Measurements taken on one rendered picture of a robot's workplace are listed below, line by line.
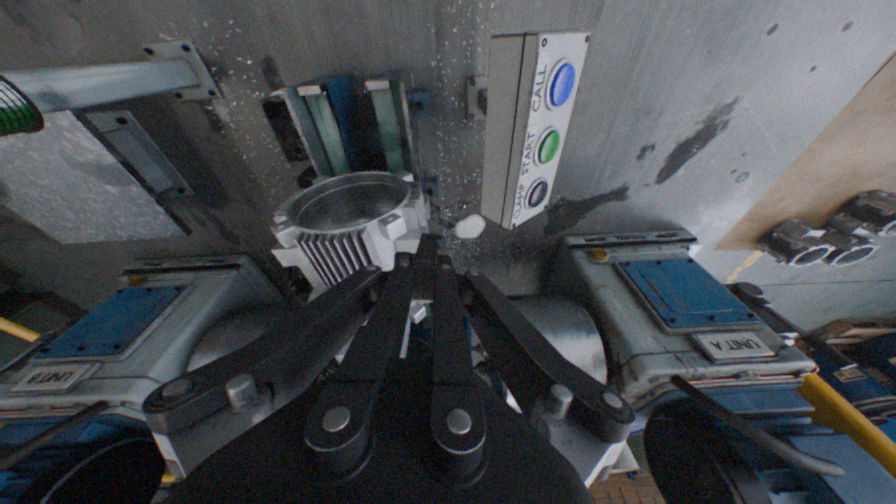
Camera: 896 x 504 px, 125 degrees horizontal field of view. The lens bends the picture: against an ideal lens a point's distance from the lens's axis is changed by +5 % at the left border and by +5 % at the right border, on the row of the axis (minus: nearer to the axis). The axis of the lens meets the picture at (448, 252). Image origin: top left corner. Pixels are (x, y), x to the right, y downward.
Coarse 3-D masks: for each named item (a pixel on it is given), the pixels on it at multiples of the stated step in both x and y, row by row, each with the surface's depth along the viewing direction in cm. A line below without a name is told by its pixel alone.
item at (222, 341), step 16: (224, 320) 55; (240, 320) 52; (256, 320) 52; (272, 320) 52; (208, 336) 51; (224, 336) 49; (240, 336) 49; (256, 336) 49; (208, 352) 47; (224, 352) 47; (192, 368) 47; (336, 368) 67
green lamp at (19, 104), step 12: (0, 84) 21; (0, 96) 21; (12, 96) 22; (0, 108) 21; (12, 108) 22; (24, 108) 22; (0, 120) 21; (12, 120) 22; (24, 120) 23; (36, 120) 24; (0, 132) 22; (12, 132) 23
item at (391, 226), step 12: (324, 180) 36; (408, 180) 36; (384, 216) 28; (396, 216) 27; (276, 228) 27; (288, 228) 27; (384, 228) 26; (396, 228) 27; (288, 240) 27; (420, 312) 39
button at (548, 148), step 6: (552, 132) 22; (546, 138) 22; (552, 138) 22; (558, 138) 23; (540, 144) 22; (546, 144) 22; (552, 144) 23; (558, 144) 23; (540, 150) 22; (546, 150) 23; (552, 150) 23; (540, 156) 23; (546, 156) 23; (552, 156) 24; (540, 162) 24; (546, 162) 24
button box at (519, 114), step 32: (544, 32) 17; (576, 32) 19; (512, 64) 19; (544, 64) 18; (576, 64) 20; (512, 96) 20; (544, 96) 20; (512, 128) 21; (544, 128) 22; (512, 160) 23; (512, 192) 25; (512, 224) 27
